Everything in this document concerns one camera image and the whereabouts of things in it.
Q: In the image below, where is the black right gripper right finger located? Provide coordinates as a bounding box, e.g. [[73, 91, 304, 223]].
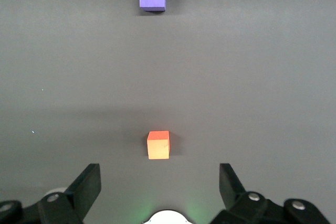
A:
[[209, 163, 332, 224]]

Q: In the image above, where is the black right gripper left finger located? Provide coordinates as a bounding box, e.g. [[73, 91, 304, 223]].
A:
[[0, 163, 102, 224]]

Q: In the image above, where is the orange foam block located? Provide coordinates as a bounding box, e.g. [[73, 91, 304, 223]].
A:
[[146, 130, 171, 161]]

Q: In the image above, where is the dark grey table mat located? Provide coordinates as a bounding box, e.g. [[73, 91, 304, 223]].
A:
[[0, 0, 336, 224]]

